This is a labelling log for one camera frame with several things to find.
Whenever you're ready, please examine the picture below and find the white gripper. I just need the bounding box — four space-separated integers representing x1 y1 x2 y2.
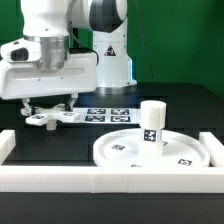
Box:
0 53 97 116

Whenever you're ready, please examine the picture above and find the white cross-shaped table base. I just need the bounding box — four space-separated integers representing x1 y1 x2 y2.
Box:
25 104 81 131

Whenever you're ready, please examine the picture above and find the white round table top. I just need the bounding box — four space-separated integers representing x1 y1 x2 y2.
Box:
93 128 210 169

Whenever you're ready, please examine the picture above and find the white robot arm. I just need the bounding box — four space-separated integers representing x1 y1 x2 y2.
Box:
0 0 136 116

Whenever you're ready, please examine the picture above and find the white sheet with markers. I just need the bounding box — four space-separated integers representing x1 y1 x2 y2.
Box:
74 108 140 124

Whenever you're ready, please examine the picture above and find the white left fence bar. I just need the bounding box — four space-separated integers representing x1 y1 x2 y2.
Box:
0 130 16 166

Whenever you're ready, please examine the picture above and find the white fence bar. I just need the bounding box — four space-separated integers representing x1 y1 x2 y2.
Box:
199 132 224 168
0 130 16 166
0 166 224 193

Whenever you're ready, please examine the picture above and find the white front fence bar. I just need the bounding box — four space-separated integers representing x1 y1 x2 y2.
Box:
0 166 224 193

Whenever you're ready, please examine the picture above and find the black table platform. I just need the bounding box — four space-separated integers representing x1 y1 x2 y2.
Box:
0 83 224 224

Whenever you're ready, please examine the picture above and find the white right fence bar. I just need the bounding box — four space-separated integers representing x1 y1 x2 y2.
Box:
199 132 224 168

